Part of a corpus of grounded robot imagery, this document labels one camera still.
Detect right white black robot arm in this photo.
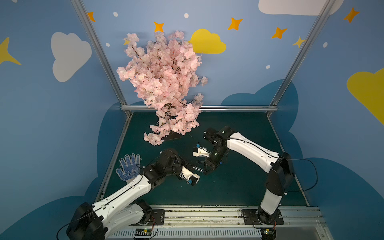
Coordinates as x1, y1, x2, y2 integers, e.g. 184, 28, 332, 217
203, 126, 295, 224

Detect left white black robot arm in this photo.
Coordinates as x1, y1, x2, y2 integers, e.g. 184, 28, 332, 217
65, 149, 189, 240

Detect small circuit board left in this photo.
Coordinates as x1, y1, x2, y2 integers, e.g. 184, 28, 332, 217
134, 228, 154, 239

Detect small circuit board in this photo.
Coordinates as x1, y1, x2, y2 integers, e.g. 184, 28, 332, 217
134, 228, 154, 239
260, 229, 277, 240

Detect pink artificial cherry blossom tree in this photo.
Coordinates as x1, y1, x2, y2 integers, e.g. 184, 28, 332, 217
117, 31, 208, 146

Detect small circuit board right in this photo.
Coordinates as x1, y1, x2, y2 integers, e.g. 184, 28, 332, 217
260, 229, 277, 240

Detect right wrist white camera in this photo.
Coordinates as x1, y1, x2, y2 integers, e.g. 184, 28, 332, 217
193, 147, 211, 157

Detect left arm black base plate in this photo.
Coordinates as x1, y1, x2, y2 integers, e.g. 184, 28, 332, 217
140, 209, 165, 226

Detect aluminium front rail bed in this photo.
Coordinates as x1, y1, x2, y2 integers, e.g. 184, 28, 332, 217
110, 205, 333, 240

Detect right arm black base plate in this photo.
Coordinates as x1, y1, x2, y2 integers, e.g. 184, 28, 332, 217
241, 209, 284, 225

